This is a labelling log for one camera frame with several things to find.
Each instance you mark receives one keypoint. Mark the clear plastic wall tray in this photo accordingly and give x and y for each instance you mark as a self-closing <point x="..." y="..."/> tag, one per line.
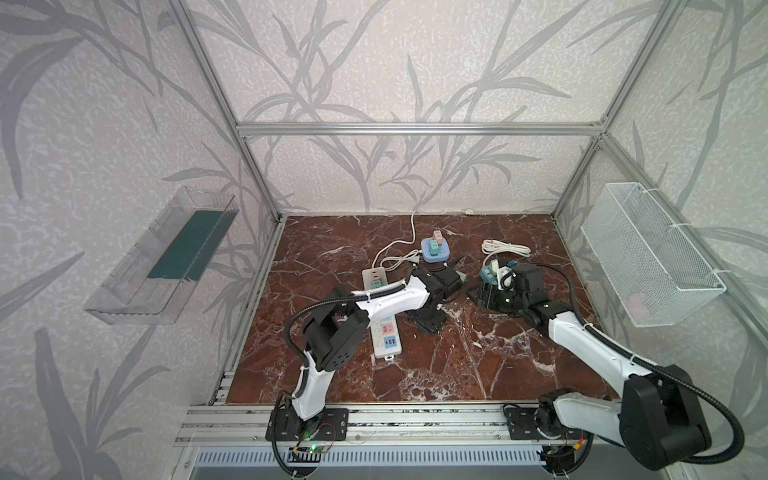
<point x="157" y="277"/>

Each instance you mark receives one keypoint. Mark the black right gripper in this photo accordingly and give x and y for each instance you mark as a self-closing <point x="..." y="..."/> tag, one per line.
<point x="491" y="294"/>

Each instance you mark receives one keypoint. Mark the white multicolour power strip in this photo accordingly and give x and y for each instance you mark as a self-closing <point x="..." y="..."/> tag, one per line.
<point x="384" y="332"/>

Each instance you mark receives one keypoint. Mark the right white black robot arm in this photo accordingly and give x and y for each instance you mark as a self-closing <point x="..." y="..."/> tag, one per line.
<point x="660" y="416"/>

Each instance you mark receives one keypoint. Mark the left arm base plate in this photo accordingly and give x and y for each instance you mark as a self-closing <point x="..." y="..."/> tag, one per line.
<point x="285" y="425"/>

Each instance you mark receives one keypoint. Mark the teal blue power strip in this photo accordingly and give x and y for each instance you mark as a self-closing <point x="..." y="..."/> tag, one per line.
<point x="489" y="274"/>

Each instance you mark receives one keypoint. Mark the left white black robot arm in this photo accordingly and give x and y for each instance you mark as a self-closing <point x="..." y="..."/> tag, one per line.
<point x="325" y="335"/>

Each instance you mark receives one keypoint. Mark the light blue square socket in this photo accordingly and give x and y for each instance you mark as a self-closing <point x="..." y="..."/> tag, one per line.
<point x="443" y="256"/>

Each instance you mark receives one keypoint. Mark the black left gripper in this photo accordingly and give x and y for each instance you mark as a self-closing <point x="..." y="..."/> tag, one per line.
<point x="433" y="318"/>

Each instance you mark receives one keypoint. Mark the white wire mesh basket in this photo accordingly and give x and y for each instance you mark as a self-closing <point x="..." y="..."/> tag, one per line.
<point x="657" y="273"/>

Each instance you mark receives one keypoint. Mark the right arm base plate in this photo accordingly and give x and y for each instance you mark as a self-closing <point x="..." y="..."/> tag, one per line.
<point x="528" y="423"/>

